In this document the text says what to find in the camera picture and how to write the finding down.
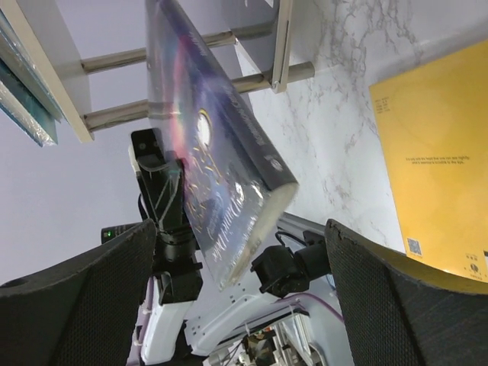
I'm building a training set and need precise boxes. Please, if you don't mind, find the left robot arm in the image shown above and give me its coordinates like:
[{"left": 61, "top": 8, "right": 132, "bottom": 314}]
[{"left": 137, "top": 213, "right": 352, "bottom": 365}]

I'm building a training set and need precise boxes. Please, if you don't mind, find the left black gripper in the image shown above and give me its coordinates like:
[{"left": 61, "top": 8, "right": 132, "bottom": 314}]
[{"left": 135, "top": 159, "right": 203, "bottom": 268}]

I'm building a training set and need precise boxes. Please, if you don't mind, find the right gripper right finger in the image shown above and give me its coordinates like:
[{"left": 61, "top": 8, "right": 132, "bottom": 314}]
[{"left": 324, "top": 219, "right": 487, "bottom": 365}]

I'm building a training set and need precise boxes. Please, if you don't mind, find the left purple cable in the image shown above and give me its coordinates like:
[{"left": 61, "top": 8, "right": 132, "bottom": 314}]
[{"left": 300, "top": 293, "right": 346, "bottom": 325}]

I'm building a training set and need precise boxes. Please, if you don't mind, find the bright blue book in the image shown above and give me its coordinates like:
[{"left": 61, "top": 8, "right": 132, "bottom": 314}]
[{"left": 1, "top": 14, "right": 64, "bottom": 147}]

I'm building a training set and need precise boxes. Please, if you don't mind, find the white two-tier shelf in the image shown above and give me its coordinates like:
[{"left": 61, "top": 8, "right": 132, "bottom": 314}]
[{"left": 7, "top": 0, "right": 316, "bottom": 144}]

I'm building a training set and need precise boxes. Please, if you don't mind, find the dark purple book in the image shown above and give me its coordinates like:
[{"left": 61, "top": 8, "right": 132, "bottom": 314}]
[{"left": 145, "top": 1, "right": 298, "bottom": 289}]

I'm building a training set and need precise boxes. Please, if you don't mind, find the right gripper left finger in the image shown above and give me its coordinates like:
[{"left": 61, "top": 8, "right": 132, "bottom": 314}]
[{"left": 1, "top": 220, "right": 156, "bottom": 365}]

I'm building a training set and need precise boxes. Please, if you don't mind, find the yellow book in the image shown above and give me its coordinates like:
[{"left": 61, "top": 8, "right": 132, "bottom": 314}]
[{"left": 370, "top": 41, "right": 487, "bottom": 282}]

